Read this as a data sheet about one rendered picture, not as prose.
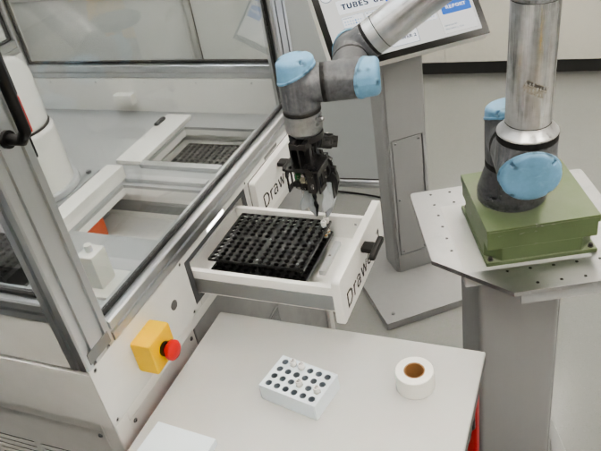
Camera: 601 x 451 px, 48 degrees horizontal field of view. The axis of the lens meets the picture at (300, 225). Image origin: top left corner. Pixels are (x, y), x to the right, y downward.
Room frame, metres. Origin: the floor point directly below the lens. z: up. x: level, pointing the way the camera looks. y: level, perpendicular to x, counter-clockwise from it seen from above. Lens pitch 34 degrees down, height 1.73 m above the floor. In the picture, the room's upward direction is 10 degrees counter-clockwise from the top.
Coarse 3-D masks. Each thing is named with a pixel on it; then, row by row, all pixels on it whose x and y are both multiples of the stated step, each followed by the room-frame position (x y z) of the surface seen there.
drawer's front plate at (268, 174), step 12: (276, 156) 1.53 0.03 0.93; (288, 156) 1.59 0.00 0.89; (264, 168) 1.47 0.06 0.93; (276, 168) 1.52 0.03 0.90; (252, 180) 1.43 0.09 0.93; (264, 180) 1.45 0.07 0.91; (276, 180) 1.51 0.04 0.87; (252, 192) 1.41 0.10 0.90; (264, 192) 1.44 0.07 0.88; (264, 204) 1.43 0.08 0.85
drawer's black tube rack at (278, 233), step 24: (240, 216) 1.32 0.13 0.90; (264, 216) 1.30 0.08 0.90; (240, 240) 1.23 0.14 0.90; (264, 240) 1.21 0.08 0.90; (288, 240) 1.19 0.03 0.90; (216, 264) 1.19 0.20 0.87; (240, 264) 1.14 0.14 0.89; (264, 264) 1.12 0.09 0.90; (288, 264) 1.10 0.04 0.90; (312, 264) 1.13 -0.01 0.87
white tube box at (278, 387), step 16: (272, 368) 0.92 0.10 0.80; (288, 368) 0.92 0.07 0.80; (272, 384) 0.88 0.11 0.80; (288, 384) 0.88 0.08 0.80; (304, 384) 0.87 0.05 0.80; (320, 384) 0.87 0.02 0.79; (336, 384) 0.87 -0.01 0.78; (272, 400) 0.87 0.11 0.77; (288, 400) 0.85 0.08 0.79; (304, 400) 0.83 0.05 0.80; (320, 400) 0.83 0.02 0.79
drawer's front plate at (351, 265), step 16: (368, 208) 1.21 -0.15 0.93; (368, 224) 1.16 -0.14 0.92; (352, 240) 1.11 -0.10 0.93; (368, 240) 1.15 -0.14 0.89; (352, 256) 1.06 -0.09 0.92; (336, 272) 1.01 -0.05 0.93; (352, 272) 1.05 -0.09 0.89; (368, 272) 1.13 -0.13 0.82; (336, 288) 0.98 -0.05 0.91; (352, 288) 1.04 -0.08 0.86; (336, 304) 0.99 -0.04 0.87; (352, 304) 1.03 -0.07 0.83; (336, 320) 0.99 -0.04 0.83
